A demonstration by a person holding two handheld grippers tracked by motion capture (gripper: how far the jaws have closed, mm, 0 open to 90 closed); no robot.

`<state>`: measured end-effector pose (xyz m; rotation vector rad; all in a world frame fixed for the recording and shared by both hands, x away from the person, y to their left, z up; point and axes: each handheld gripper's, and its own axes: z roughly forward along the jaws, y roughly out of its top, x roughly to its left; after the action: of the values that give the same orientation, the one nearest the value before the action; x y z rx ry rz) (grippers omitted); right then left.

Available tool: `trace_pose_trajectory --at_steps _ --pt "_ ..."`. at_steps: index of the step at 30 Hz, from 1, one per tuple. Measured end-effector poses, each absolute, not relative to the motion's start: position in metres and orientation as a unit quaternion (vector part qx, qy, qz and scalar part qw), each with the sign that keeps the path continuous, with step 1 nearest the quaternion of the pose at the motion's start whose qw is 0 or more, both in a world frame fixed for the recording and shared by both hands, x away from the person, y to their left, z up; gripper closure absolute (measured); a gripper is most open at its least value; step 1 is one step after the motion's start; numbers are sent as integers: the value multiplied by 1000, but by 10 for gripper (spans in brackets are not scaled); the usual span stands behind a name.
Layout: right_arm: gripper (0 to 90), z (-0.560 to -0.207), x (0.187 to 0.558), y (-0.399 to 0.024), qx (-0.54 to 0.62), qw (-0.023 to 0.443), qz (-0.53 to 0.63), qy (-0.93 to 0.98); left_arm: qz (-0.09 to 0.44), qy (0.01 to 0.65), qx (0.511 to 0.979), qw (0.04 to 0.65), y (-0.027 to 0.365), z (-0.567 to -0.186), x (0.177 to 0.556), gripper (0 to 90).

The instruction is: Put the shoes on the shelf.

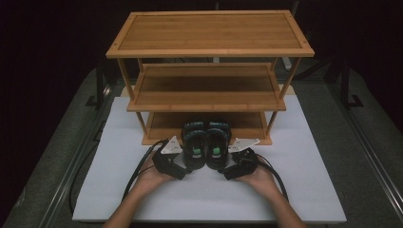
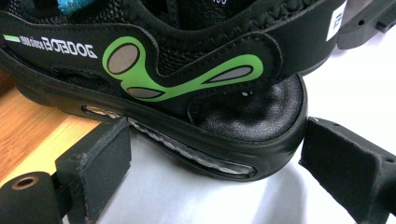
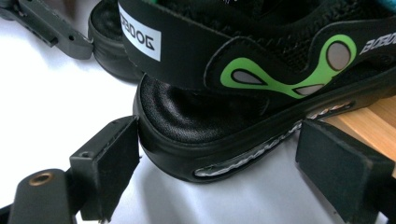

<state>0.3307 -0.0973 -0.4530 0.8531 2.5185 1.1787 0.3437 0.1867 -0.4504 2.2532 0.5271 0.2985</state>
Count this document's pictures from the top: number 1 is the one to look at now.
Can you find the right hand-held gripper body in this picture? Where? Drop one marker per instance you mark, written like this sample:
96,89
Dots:
245,158

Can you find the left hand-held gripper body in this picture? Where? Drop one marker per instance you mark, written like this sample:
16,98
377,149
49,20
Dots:
164,158

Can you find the wooden three-tier shoe rack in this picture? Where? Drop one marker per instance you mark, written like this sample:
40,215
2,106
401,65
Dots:
209,85

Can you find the person's left hand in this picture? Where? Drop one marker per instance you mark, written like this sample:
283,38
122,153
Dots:
152,182

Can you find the person's right hand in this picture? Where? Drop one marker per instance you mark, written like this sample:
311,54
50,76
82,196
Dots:
259,182

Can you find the white table mat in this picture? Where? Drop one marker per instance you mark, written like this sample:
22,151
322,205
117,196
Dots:
202,196

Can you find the black metal stand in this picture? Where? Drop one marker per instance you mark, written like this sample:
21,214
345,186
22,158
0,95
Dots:
347,85
99,85

